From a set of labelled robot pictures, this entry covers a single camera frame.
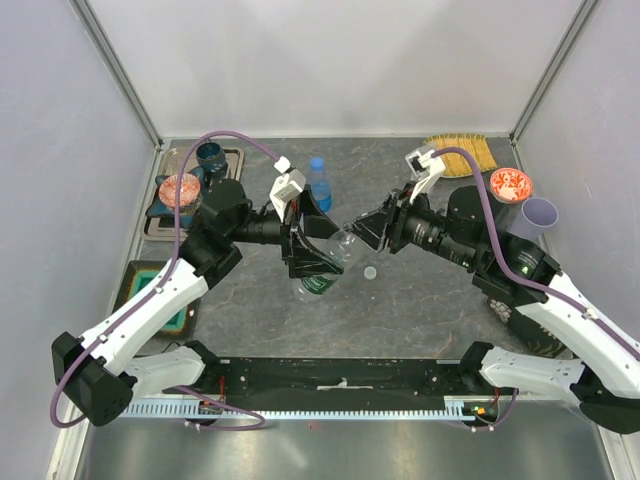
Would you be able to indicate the dark blue star plate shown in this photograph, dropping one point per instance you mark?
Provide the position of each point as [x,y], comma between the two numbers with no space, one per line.
[186,215]

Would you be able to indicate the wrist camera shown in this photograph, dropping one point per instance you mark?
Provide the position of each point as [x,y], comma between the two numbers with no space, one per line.
[426,169]
[286,188]

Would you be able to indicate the red floral bowl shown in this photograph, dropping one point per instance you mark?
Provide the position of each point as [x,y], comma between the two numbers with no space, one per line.
[510,185]

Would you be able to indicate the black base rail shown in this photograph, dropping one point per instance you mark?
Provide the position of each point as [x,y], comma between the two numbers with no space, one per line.
[242,376]

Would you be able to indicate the white bottle cap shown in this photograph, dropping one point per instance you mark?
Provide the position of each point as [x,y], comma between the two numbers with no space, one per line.
[370,273]

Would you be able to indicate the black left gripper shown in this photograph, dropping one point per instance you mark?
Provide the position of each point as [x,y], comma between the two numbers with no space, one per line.
[303,261]

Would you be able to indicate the dark teal mug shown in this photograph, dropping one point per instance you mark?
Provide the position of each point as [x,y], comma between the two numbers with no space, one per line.
[211,158]

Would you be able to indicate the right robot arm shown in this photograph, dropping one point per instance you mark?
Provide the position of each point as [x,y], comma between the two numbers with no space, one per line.
[602,380]

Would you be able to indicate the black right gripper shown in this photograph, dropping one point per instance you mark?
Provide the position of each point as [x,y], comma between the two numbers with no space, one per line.
[372,226]

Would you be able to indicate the green-label Cestbon bottle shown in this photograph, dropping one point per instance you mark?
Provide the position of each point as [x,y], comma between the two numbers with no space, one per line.
[341,252]

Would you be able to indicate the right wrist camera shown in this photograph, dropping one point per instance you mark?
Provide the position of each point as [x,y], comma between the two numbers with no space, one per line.
[426,169]

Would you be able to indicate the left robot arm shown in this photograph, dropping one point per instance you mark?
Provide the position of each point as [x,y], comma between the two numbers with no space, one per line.
[101,372]

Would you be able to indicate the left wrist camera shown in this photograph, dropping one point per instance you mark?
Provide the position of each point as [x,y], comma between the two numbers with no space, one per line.
[286,188]

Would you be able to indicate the metal serving tray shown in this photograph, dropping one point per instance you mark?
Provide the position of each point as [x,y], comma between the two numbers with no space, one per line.
[160,229]

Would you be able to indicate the blue-label water bottle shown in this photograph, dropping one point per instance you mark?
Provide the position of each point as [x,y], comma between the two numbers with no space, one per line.
[320,184]

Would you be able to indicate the purple plastic cup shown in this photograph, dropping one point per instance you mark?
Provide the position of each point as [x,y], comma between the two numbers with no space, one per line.
[535,217]

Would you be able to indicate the slotted cable duct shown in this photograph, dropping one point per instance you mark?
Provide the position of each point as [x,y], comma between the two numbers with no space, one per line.
[324,405]

